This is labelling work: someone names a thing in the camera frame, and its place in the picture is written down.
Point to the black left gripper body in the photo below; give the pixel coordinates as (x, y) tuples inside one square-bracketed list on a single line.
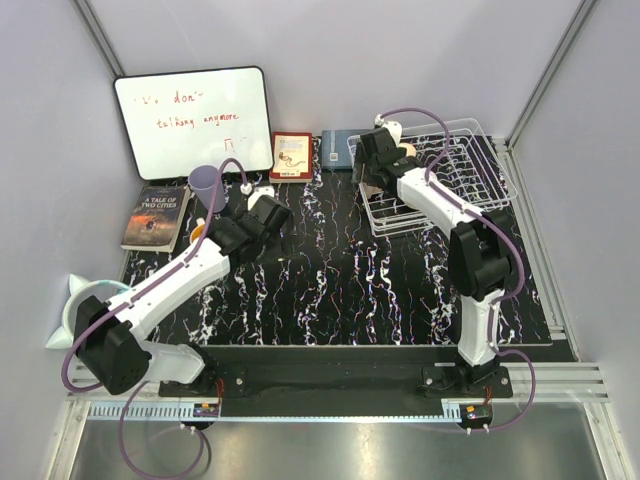
[(272, 238)]

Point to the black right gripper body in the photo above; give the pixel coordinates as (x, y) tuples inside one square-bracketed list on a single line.
[(401, 153)]

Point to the white patterned mug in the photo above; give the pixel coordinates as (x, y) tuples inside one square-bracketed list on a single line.
[(197, 231)]

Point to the lavender cup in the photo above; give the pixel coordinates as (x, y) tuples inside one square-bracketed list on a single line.
[(205, 182)]

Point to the pink cup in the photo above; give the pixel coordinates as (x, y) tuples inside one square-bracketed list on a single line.
[(370, 191)]

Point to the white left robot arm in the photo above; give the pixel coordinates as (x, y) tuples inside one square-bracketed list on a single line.
[(111, 337)]

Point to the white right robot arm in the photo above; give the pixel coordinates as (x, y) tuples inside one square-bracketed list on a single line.
[(481, 260)]

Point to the dark blue book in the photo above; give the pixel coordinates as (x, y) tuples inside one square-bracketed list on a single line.
[(335, 149)]

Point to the cream and brown cup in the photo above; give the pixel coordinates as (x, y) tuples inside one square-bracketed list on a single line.
[(410, 149)]

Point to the red and cream book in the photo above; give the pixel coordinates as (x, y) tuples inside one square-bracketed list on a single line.
[(292, 158)]

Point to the A Tale of Two Cities book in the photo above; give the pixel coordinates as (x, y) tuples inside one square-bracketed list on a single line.
[(156, 219)]

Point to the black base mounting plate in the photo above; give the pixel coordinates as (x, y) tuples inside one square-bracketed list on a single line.
[(295, 382)]

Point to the white dry-erase board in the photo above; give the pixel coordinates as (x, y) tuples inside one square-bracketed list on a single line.
[(176, 122)]

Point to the white cat-ear headphones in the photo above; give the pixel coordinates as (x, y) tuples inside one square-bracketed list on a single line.
[(80, 289)]

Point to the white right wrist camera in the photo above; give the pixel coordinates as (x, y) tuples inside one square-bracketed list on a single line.
[(393, 127)]

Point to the white wire dish rack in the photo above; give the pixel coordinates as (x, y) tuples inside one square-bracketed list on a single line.
[(471, 170)]

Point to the white slotted cable duct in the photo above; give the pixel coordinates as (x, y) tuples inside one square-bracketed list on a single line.
[(162, 411)]

